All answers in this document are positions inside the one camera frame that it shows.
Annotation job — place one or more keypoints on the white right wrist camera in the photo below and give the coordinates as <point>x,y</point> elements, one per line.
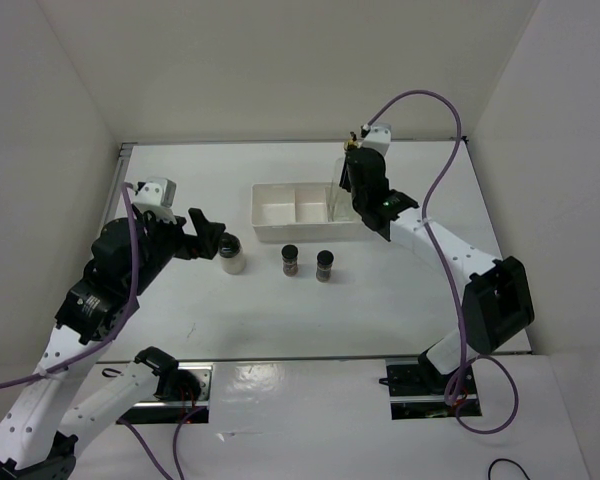
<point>376,137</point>

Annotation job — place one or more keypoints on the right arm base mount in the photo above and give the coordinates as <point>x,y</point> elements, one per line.
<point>416,392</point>

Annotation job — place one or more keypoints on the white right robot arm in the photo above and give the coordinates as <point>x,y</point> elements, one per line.
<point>492,295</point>

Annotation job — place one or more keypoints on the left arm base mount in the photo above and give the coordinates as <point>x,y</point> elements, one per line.
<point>173,396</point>

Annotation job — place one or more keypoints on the spice jar black lid right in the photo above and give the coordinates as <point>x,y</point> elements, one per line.
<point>324,263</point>

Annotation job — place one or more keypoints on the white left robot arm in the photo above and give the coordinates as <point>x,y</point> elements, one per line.
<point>44,432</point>

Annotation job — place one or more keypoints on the glass oil bottle gold spout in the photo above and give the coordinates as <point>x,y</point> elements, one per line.
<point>343,210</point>

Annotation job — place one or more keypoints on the white three-compartment organizer tray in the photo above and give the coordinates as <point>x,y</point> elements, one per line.
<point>296,213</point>

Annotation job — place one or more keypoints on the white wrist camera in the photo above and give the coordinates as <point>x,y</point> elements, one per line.
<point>154,192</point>
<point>376,137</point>

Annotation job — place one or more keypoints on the white powder jar black lid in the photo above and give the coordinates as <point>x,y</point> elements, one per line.
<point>231,254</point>

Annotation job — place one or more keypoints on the spice jar black lid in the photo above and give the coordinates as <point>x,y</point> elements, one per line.
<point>324,263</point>
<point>289,254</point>

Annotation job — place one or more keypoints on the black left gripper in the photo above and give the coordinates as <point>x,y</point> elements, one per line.
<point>209,233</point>

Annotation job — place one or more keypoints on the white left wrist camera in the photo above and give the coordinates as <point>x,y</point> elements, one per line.
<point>154,192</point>

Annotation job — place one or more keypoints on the spice jar black lid left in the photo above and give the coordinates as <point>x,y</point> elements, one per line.
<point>289,254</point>

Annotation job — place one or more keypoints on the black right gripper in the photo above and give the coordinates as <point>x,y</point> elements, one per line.
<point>345,183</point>

